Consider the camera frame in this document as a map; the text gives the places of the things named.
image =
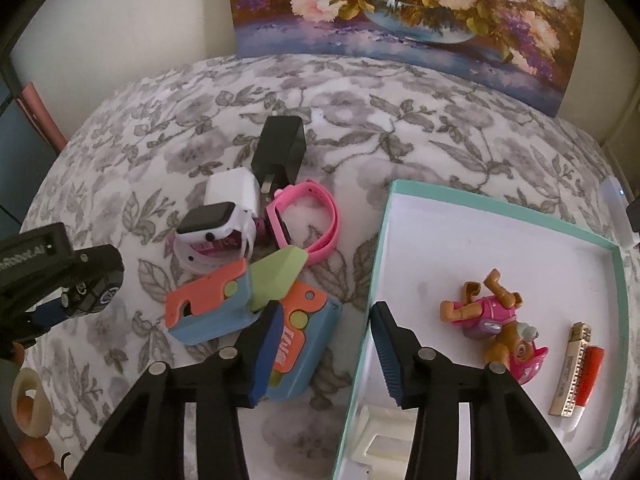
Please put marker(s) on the patterned lighter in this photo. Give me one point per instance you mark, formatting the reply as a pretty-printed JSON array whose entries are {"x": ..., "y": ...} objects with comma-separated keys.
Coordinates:
[{"x": 570, "y": 375}]

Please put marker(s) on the white charger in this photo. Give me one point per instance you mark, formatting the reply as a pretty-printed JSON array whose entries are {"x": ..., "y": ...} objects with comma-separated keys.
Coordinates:
[{"x": 232, "y": 187}]

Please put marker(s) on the dark cabinet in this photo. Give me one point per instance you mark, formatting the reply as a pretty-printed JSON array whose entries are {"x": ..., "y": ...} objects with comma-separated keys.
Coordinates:
[{"x": 20, "y": 160}]

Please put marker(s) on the magenta tube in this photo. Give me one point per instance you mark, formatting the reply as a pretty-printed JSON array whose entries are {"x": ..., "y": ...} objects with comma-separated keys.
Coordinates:
[{"x": 212, "y": 246}]

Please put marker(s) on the red white glue pen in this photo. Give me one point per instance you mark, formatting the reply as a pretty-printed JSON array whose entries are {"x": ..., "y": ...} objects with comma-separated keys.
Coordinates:
[{"x": 590, "y": 370}]

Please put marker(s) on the person's left hand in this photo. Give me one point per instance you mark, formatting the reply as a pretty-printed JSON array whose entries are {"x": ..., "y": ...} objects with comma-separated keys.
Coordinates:
[{"x": 35, "y": 452}]

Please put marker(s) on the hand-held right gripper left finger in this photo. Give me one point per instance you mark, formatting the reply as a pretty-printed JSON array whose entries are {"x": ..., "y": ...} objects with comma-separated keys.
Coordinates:
[{"x": 265, "y": 355}]

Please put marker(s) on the pink smartwatch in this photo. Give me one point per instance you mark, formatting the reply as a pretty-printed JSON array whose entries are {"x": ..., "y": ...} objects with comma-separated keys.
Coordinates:
[{"x": 307, "y": 189}]

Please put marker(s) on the black device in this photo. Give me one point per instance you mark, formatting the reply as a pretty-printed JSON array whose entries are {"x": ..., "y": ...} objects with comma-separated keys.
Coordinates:
[{"x": 634, "y": 220}]

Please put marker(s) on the white plastic holder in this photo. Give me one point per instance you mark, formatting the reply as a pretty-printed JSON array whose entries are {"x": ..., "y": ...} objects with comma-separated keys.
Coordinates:
[{"x": 380, "y": 445}]

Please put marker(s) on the white smartwatch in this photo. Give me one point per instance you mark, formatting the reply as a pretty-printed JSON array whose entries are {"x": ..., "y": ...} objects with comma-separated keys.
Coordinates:
[{"x": 205, "y": 217}]

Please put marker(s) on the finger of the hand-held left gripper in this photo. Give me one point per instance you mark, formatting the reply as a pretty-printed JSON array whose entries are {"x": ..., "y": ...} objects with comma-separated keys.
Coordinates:
[{"x": 47, "y": 312}]

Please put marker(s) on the teal box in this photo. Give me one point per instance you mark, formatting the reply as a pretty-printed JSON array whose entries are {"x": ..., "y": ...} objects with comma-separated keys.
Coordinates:
[{"x": 475, "y": 240}]

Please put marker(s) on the pink puppy toy figure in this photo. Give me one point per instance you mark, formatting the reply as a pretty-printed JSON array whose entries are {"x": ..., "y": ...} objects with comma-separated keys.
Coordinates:
[{"x": 487, "y": 317}]

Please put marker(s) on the orange blue toy cutter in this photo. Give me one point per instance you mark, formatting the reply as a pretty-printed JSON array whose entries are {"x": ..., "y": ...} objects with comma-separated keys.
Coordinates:
[{"x": 312, "y": 340}]

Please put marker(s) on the black charger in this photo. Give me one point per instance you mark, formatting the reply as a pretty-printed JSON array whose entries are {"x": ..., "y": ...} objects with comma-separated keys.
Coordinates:
[{"x": 280, "y": 150}]

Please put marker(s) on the salmon pink board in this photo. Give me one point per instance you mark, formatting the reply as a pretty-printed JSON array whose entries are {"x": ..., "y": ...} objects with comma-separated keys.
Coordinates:
[{"x": 42, "y": 115}]

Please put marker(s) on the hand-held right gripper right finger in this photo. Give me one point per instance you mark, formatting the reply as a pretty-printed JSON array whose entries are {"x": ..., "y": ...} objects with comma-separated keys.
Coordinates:
[{"x": 395, "y": 360}]

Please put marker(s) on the grey floral blanket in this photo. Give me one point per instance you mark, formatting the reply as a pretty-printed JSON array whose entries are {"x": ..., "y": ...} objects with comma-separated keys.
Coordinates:
[{"x": 150, "y": 110}]

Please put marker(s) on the floral painting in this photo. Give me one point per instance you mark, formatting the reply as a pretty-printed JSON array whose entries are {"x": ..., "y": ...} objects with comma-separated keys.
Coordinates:
[{"x": 400, "y": 60}]

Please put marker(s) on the translucent white container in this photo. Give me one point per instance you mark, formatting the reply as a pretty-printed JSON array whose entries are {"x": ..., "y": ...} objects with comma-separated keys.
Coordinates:
[{"x": 612, "y": 205}]

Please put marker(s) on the coral blue toy knife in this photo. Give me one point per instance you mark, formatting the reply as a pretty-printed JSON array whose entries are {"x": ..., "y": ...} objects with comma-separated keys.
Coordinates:
[{"x": 210, "y": 320}]

